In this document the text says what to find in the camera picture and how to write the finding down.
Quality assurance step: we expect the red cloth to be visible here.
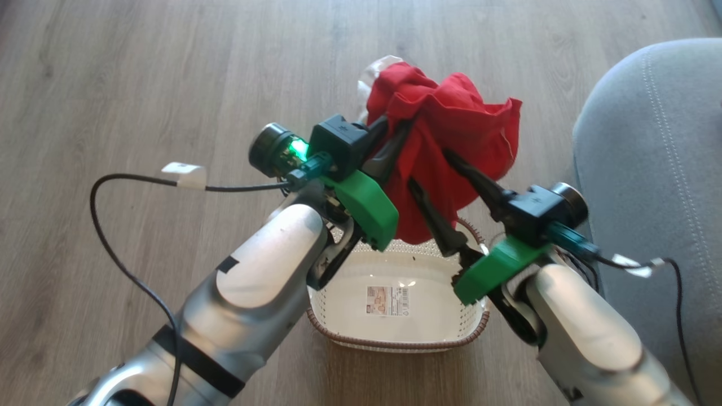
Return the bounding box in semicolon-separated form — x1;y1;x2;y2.
357;55;523;246

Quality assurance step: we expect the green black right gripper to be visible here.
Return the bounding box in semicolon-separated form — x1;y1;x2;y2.
408;148;588;306

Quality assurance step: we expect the grey fabric sofa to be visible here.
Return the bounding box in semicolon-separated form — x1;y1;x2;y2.
572;38;722;406

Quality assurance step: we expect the white cable tag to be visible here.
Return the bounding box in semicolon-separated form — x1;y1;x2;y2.
161;162;208;190
611;253;667;279

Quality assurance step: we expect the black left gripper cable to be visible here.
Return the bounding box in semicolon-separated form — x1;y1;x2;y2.
89;151;334;406

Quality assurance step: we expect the white plastic laundry basket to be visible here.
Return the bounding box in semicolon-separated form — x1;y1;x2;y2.
306;217;490;354

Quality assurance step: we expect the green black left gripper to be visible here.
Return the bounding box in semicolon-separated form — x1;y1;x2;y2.
249;114;416;252

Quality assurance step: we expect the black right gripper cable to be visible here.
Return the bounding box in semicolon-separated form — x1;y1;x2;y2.
550;222;703;406

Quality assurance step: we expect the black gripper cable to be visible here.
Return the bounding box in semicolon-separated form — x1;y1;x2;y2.
550;222;703;406
89;151;334;406

